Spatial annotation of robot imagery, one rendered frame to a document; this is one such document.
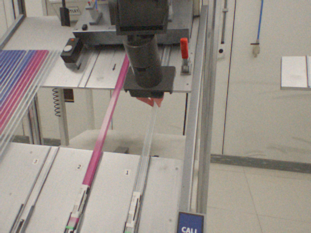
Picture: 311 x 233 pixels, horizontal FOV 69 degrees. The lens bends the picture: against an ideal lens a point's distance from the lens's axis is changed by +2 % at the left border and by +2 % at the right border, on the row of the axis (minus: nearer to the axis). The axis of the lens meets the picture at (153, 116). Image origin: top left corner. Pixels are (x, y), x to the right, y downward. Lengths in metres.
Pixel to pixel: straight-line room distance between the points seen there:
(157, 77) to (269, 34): 1.91
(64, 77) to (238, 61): 1.78
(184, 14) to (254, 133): 1.84
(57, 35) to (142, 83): 0.50
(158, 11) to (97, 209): 0.36
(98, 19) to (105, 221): 0.55
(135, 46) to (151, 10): 0.06
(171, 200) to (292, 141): 2.11
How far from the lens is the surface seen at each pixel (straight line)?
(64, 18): 0.67
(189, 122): 0.50
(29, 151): 0.61
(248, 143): 2.41
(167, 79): 0.46
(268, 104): 2.34
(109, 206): 0.48
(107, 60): 0.69
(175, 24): 0.65
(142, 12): 0.35
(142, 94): 0.47
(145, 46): 0.38
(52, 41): 0.87
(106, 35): 0.71
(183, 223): 0.40
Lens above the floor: 1.05
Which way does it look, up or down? 15 degrees down
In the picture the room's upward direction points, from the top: straight up
